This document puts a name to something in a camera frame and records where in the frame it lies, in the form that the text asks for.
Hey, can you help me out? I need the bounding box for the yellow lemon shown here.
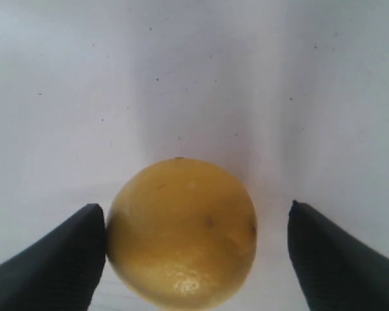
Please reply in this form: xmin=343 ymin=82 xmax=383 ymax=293
xmin=107 ymin=157 xmax=257 ymax=310

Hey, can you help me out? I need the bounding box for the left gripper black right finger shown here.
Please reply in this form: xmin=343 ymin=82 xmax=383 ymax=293
xmin=287 ymin=201 xmax=389 ymax=310

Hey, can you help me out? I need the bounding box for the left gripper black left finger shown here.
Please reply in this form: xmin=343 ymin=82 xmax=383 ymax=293
xmin=0 ymin=203 xmax=106 ymax=310

